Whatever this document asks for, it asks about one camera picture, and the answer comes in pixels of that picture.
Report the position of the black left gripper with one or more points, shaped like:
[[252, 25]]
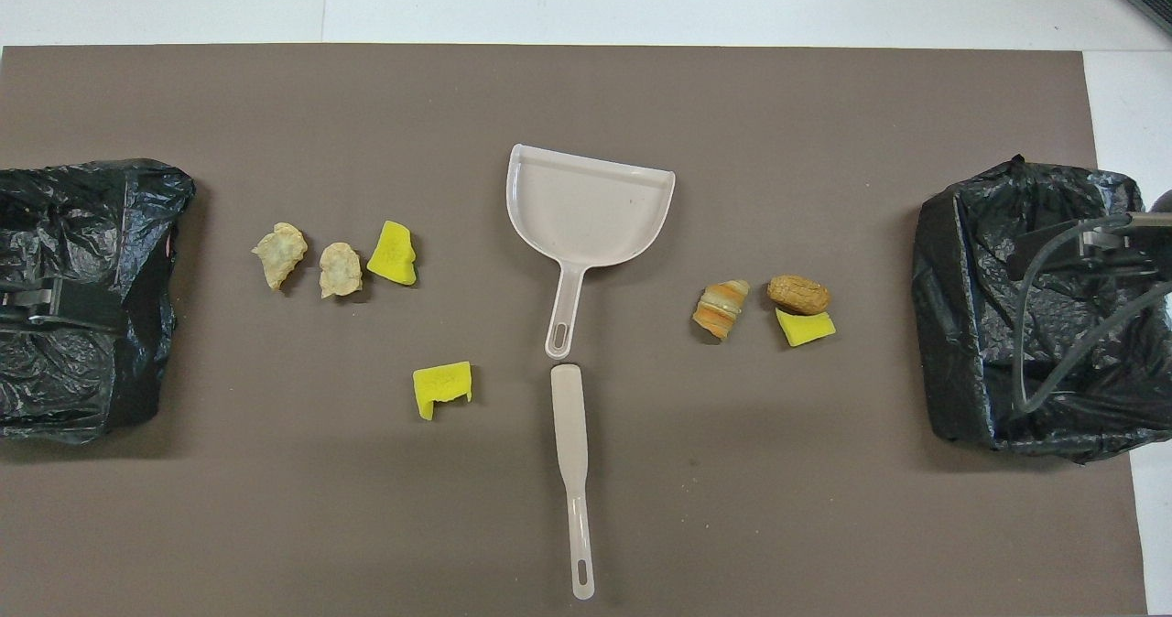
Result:
[[82, 304]]

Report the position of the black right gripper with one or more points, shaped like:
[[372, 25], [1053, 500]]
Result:
[[1108, 255]]

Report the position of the beige trash piece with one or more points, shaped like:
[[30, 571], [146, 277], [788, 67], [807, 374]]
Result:
[[279, 255], [341, 269]]

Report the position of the yellow sponge chunk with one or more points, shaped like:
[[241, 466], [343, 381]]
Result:
[[392, 255]]

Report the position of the notched yellow sponge piece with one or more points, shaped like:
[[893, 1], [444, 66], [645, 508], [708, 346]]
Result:
[[439, 385]]

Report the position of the beige hand brush black bristles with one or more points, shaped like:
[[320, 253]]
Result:
[[569, 416]]

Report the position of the beige plastic dustpan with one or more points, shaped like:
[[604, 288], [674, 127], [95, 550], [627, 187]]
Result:
[[586, 210]]

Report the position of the black bag lined bin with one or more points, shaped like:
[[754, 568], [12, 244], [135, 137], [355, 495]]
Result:
[[971, 324], [92, 214]]

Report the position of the yellow sponge wedge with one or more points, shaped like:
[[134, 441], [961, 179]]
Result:
[[806, 329]]

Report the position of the brown toy bread roll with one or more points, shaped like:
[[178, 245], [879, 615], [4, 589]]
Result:
[[798, 294]]

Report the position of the striped toy croissant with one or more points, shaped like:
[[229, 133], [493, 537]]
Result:
[[721, 310]]

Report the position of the brown table mat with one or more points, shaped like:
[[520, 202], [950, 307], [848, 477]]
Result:
[[641, 95]]

